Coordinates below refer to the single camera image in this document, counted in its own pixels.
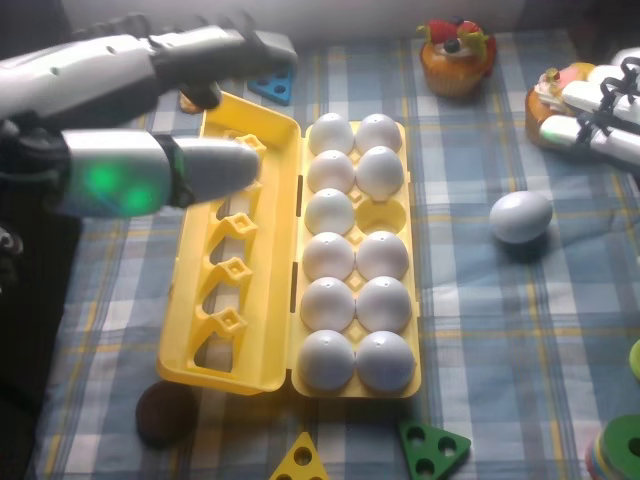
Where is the multicolour ring stack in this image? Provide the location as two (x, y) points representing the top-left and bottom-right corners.
(584, 432), (609, 480)

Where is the green triangle block with holes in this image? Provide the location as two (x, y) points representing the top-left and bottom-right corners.
(398, 418), (473, 480)

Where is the brown round toy cookie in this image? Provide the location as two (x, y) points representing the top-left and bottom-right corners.
(134, 380), (199, 449)

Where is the green stacking ring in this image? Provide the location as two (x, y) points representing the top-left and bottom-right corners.
(598, 413), (640, 480)

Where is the yellow triangle block with holes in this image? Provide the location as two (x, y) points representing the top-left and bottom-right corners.
(268, 431), (331, 480)

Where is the blue plaid tablecloth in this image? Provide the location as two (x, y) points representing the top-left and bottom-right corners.
(29, 29), (640, 480)

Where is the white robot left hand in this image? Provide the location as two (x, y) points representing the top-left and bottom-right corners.
(0, 17), (300, 220)

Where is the toy cupcake with berries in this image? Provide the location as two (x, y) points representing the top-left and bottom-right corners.
(416, 16), (499, 98)

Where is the blue triangle block with holes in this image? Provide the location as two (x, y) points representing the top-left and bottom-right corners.
(247, 64), (295, 107)

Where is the white toy egg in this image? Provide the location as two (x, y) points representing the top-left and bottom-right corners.
(303, 188), (356, 236)
(299, 276), (356, 333)
(297, 329), (356, 392)
(306, 149), (355, 194)
(488, 190), (554, 245)
(354, 145), (405, 201)
(302, 231), (356, 281)
(354, 113), (403, 154)
(355, 230), (410, 281)
(307, 112), (355, 156)
(355, 330), (417, 393)
(355, 275), (413, 334)

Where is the toy cupcake with pink cream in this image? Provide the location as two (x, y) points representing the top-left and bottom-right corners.
(523, 62), (601, 151)

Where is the yellow egg carton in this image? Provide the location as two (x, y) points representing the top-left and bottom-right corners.
(155, 89), (422, 400)

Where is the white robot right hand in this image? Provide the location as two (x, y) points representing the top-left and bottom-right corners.
(538, 47), (640, 175)

